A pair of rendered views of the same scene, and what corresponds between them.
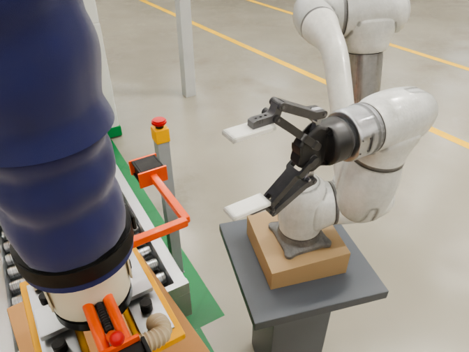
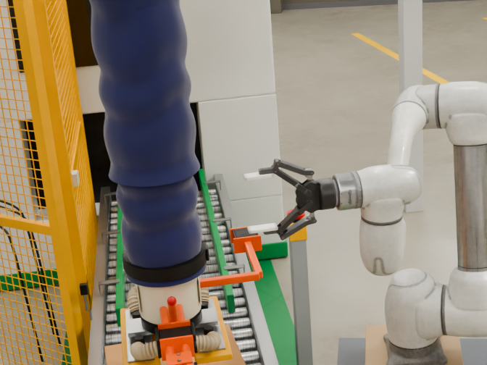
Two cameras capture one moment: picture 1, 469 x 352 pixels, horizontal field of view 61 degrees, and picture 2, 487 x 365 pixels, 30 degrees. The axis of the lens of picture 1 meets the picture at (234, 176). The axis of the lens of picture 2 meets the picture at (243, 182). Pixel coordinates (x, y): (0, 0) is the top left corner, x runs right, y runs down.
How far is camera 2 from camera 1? 166 cm
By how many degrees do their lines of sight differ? 27
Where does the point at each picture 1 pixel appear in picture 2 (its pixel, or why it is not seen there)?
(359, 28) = (451, 121)
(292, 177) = (293, 214)
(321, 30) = (395, 121)
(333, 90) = not seen: hidden behind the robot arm
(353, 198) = (362, 248)
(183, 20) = not seen: hidden behind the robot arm
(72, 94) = (172, 150)
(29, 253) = (133, 250)
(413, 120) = (386, 185)
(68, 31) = (175, 117)
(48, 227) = (147, 232)
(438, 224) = not seen: outside the picture
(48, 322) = (135, 326)
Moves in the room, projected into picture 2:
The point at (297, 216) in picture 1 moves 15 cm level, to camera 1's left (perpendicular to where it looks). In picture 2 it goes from (396, 314) to (348, 308)
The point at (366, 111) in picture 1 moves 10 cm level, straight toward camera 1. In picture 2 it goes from (349, 175) to (323, 188)
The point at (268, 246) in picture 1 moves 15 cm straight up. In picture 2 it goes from (374, 355) to (372, 313)
